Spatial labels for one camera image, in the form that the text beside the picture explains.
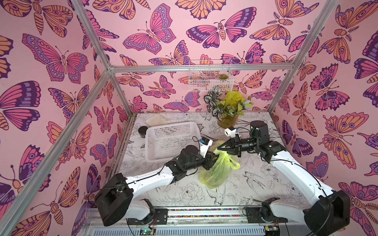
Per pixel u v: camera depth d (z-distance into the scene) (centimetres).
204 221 73
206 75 96
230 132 70
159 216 73
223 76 92
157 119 117
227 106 99
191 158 59
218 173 68
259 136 59
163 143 103
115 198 42
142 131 102
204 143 66
